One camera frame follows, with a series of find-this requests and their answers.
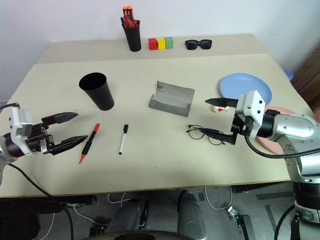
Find black floor stand foot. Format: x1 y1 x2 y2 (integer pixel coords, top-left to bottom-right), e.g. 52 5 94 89
234 214 254 240

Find black pen holder cup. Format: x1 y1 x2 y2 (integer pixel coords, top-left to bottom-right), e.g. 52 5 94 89
122 24 142 53

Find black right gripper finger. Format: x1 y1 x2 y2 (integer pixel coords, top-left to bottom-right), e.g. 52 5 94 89
204 97 239 108
202 127 238 146

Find pink plate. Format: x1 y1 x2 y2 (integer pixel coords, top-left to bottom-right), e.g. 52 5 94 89
256 105 295 154

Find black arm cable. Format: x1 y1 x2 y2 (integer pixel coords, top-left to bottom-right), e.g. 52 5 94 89
0 101 74 240
244 134 320 159

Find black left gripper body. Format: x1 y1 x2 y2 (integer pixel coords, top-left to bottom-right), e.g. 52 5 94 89
24 121 56 154

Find dark rounded leg shape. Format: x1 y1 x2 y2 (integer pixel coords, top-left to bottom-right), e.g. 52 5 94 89
176 189 208 240
106 196 151 237

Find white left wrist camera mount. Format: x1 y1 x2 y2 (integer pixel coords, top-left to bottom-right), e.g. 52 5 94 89
9 107 34 157

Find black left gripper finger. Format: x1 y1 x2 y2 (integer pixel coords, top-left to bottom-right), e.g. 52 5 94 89
41 112 80 129
50 135 89 155

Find black table frame bar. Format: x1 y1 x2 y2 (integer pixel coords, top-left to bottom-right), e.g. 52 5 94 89
56 194 98 208
230 181 294 194

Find blue plate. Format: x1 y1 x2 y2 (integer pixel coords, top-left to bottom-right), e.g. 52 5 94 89
219 72 273 106

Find empty black cup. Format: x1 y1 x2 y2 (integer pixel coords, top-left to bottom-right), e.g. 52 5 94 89
78 72 116 112

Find orange and black pen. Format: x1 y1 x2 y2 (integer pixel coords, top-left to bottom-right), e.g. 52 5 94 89
78 122 101 165

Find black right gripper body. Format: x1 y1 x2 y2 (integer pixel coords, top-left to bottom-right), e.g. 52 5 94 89
230 111 254 136

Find white floor cable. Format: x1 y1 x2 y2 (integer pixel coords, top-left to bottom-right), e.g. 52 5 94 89
106 191 132 205
204 185 234 210
66 202 109 226

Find black sunglasses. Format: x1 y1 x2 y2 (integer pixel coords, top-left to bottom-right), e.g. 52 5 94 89
184 39 213 51

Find open grey glasses case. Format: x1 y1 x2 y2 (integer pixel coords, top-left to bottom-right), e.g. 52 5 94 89
148 80 196 118

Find green wooden block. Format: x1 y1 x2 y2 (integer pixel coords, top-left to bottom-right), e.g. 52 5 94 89
164 36 175 50

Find thin-framed eyeglasses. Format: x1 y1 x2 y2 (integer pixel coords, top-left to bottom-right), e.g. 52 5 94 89
186 124 226 146

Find dark rounded body shape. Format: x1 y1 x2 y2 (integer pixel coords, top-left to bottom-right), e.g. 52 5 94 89
86 230 201 240

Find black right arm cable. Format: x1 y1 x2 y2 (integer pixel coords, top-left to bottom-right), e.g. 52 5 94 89
244 134 320 159

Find yellow wooden block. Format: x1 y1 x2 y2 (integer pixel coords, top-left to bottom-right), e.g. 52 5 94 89
156 37 167 51

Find red wooden block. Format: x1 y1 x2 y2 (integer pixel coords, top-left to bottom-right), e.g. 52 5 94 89
147 37 158 51

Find brown wooden cabinet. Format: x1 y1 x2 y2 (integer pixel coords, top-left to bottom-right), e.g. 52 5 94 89
291 46 320 109

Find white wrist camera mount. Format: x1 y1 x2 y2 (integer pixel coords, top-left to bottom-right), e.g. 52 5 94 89
235 90 267 140
9 107 34 157

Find white marker with black cap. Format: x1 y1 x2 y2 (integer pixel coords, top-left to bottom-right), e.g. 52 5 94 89
118 123 130 156

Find large black base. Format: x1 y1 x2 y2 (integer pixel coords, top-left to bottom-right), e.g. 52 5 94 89
0 196 64 240

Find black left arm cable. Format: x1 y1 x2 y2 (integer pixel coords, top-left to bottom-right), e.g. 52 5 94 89
0 101 74 240

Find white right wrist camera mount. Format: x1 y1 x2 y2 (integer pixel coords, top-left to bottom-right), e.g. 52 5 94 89
235 90 267 140

